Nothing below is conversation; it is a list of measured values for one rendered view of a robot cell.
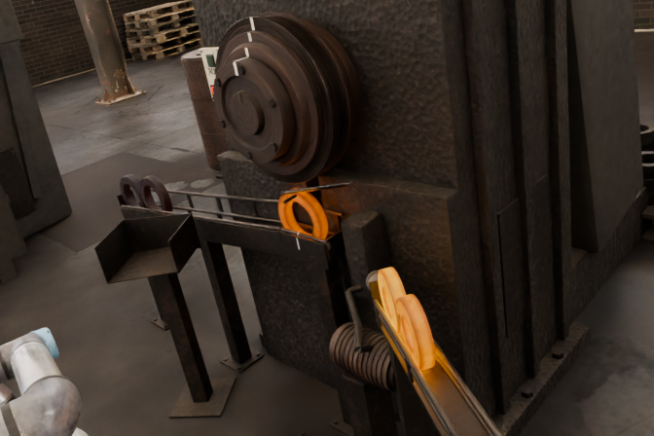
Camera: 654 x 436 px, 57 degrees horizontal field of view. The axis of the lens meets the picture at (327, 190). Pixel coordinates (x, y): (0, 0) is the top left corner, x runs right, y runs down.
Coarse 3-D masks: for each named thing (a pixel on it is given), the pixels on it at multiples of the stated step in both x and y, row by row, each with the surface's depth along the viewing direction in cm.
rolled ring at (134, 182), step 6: (120, 180) 262; (126, 180) 257; (132, 180) 254; (138, 180) 255; (120, 186) 264; (126, 186) 263; (132, 186) 255; (138, 186) 254; (126, 192) 264; (138, 192) 253; (126, 198) 265; (132, 198) 266; (138, 198) 255; (132, 204) 265; (138, 204) 265; (144, 204) 255
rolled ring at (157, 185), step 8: (152, 176) 244; (144, 184) 246; (152, 184) 241; (160, 184) 241; (144, 192) 250; (160, 192) 240; (144, 200) 252; (152, 200) 253; (168, 200) 242; (152, 208) 251; (160, 208) 251; (168, 208) 243
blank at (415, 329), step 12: (396, 300) 130; (408, 300) 124; (396, 312) 133; (408, 312) 122; (420, 312) 121; (408, 324) 124; (420, 324) 120; (408, 336) 130; (420, 336) 119; (408, 348) 130; (420, 348) 119; (432, 348) 120; (420, 360) 120; (432, 360) 121
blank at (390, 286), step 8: (384, 272) 139; (392, 272) 138; (384, 280) 138; (392, 280) 136; (400, 280) 136; (384, 288) 140; (392, 288) 135; (400, 288) 135; (384, 296) 145; (392, 296) 134; (400, 296) 134; (384, 304) 145; (392, 304) 135; (392, 312) 138; (392, 320) 140
